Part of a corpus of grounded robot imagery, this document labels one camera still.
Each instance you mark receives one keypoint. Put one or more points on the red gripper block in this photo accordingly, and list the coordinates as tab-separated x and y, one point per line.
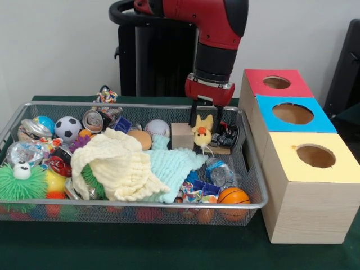
209	91

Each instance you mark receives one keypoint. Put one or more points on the small yellow duck plush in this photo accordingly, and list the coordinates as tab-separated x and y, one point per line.
203	133

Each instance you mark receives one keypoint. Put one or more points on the crushed black drink can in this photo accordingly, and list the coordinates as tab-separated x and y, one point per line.
227	136

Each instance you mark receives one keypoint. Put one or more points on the mint green cloth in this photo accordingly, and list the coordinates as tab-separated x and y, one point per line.
171	166

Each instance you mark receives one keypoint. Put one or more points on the cream yellow cloth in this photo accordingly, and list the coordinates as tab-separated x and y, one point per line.
118	168

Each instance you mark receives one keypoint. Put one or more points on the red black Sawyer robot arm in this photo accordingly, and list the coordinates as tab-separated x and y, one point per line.
216	33

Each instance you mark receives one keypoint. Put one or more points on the shallow metal mesh bin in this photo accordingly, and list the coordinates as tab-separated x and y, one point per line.
239	180

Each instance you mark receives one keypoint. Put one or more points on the wooden box with three holes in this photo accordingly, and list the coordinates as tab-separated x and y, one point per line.
309	213

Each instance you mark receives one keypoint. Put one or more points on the plain wooden cube block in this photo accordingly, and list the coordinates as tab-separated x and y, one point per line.
181	136

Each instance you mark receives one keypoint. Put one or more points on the white toy baseball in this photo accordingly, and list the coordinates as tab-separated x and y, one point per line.
157	128

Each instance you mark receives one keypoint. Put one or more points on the crushed clear water bottle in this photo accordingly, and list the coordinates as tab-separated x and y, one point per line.
222	171

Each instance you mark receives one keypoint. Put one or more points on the orange toy basketball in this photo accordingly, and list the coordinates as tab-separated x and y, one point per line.
233	196

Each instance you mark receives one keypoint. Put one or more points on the small toy soccer ball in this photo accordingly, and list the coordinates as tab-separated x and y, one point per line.
68	129

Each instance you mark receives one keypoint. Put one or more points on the dark green table cloth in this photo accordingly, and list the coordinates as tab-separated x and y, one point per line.
140	247
348	121

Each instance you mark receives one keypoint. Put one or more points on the black upright panel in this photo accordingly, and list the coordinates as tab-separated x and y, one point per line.
346	70

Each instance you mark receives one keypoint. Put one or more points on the green spiky ball with eyes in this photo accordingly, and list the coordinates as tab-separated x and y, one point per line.
25	188

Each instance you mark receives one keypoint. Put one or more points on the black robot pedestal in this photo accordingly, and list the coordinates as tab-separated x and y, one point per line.
152	56

